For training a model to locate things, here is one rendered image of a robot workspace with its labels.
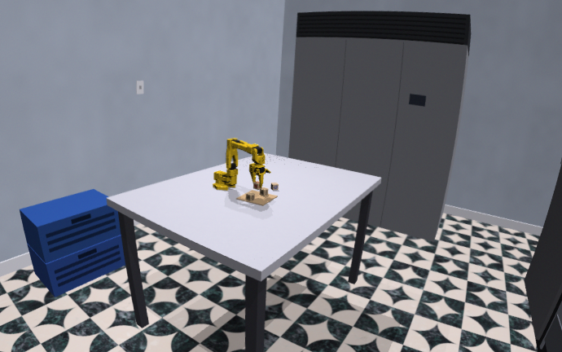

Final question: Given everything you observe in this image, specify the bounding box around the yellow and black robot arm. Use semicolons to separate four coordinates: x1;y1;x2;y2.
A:
213;139;266;191

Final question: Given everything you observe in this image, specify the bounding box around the tan square mat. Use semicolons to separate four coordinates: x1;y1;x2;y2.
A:
237;190;278;206

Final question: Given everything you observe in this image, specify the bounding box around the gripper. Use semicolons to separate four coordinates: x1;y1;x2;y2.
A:
249;163;270;187

